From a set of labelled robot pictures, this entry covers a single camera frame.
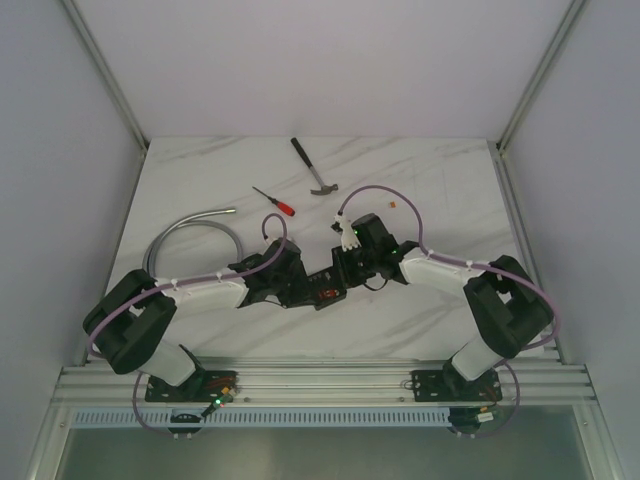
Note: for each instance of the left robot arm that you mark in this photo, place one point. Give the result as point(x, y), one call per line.
point(127, 327)

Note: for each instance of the red handled screwdriver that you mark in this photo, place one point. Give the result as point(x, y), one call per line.
point(281, 206)

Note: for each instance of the aluminium frame post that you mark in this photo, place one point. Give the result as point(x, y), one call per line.
point(104, 72)
point(542, 72)

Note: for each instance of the slotted cable duct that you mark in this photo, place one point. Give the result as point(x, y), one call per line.
point(271, 417)

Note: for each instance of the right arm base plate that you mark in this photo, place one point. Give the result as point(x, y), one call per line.
point(430, 386)

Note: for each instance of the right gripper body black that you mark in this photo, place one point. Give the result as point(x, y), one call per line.
point(357, 264)

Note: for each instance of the left aluminium frame post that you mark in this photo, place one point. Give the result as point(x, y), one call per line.
point(104, 72)

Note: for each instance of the right aluminium frame post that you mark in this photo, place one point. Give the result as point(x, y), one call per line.
point(542, 72)

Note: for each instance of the aluminium front rail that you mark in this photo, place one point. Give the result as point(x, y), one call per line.
point(332, 383)

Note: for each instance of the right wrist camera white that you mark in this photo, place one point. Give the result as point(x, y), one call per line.
point(348, 236)

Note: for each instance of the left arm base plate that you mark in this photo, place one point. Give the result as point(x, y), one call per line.
point(206, 387)

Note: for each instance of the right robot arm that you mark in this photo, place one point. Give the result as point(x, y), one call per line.
point(507, 311)

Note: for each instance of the black fuse box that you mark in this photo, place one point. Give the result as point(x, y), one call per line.
point(326, 288)

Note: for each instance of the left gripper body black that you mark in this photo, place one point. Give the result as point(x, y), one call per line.
point(304, 288)

